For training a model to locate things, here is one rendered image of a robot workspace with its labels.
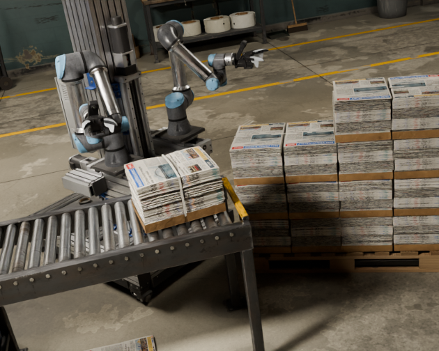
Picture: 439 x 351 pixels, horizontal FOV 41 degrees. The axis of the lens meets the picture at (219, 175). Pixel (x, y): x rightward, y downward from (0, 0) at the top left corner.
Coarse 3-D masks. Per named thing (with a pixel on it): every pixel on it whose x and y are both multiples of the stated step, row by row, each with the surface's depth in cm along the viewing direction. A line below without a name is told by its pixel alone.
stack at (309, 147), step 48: (240, 144) 325; (288, 144) 316; (336, 144) 309; (384, 144) 305; (432, 144) 301; (240, 192) 331; (288, 192) 326; (336, 192) 321; (384, 192) 316; (432, 192) 312; (288, 240) 340; (336, 240) 335; (384, 240) 330; (432, 240) 324
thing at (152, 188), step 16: (144, 160) 268; (128, 176) 261; (144, 176) 253; (160, 176) 251; (144, 192) 245; (160, 192) 248; (144, 208) 248; (160, 208) 251; (176, 208) 254; (144, 224) 252
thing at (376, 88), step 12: (336, 84) 323; (348, 84) 320; (360, 84) 318; (372, 84) 315; (384, 84) 312; (336, 96) 304; (348, 96) 302; (360, 96) 300; (372, 96) 298; (384, 96) 296
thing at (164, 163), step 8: (160, 160) 267; (168, 168) 258; (176, 168) 257; (176, 176) 250; (184, 176) 249; (176, 184) 249; (184, 184) 250; (176, 192) 251; (184, 192) 252; (176, 200) 252; (184, 200) 254
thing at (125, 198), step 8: (224, 192) 297; (104, 200) 290; (112, 200) 288; (120, 200) 287; (128, 200) 288; (64, 208) 287; (72, 208) 286; (80, 208) 285; (88, 208) 285; (112, 208) 287; (32, 216) 284; (40, 216) 283; (48, 216) 282; (56, 216) 283; (72, 216) 285; (112, 216) 289; (128, 216) 291; (0, 224) 280; (8, 224) 279; (16, 224) 280; (32, 224) 282; (72, 224) 286; (32, 232) 283; (72, 232) 288; (16, 240) 283; (0, 248) 283
